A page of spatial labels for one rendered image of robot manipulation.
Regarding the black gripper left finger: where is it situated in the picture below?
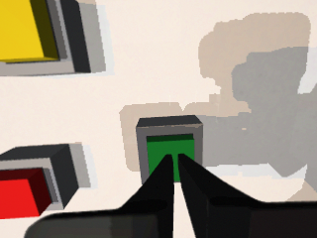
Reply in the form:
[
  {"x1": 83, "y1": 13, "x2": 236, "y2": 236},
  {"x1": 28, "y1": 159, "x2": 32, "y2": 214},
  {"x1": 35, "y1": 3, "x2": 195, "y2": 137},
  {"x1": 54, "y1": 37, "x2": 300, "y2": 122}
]
[{"x1": 23, "y1": 154, "x2": 174, "y2": 238}]

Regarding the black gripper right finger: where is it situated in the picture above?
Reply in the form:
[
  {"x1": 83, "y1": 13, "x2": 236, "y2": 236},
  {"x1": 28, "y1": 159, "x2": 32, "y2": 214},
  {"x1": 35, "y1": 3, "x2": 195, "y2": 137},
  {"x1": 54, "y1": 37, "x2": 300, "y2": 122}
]
[{"x1": 177, "y1": 154, "x2": 317, "y2": 238}]

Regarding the green button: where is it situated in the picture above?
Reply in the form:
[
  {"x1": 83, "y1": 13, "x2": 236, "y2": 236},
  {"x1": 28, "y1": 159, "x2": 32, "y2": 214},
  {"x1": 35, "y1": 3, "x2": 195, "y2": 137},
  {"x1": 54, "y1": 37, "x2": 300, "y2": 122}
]
[{"x1": 136, "y1": 115, "x2": 203, "y2": 184}]

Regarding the red button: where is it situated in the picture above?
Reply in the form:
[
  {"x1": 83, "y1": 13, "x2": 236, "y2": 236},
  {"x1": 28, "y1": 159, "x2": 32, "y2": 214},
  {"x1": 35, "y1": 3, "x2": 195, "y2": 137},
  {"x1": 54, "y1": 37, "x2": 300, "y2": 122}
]
[{"x1": 0, "y1": 144, "x2": 79, "y2": 219}]

